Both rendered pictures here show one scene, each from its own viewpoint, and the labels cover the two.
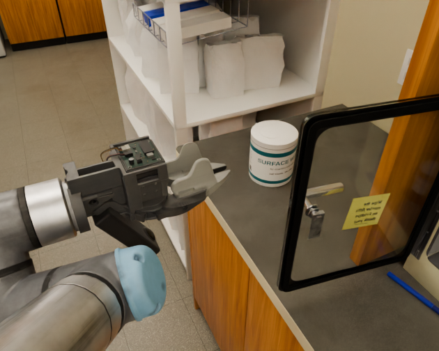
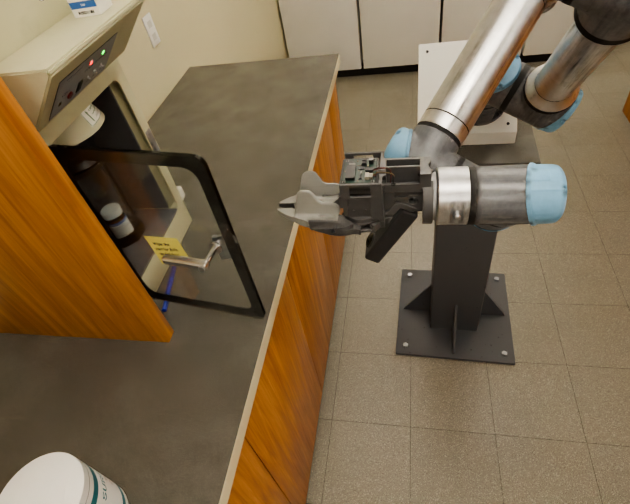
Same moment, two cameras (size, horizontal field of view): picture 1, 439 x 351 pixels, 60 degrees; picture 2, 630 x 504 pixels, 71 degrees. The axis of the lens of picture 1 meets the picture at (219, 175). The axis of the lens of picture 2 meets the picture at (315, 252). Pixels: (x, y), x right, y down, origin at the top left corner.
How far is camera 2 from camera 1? 0.85 m
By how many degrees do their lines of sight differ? 88
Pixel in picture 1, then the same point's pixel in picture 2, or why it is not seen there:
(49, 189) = (447, 170)
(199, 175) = (315, 184)
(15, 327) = (466, 67)
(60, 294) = (446, 97)
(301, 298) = (246, 327)
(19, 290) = not seen: hidden behind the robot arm
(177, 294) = not seen: outside the picture
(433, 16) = (14, 112)
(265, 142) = (81, 476)
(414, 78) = (56, 168)
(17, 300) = not seen: hidden behind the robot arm
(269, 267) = (242, 369)
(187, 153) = (308, 198)
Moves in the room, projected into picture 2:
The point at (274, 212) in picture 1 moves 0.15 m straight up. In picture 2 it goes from (167, 438) to (131, 403)
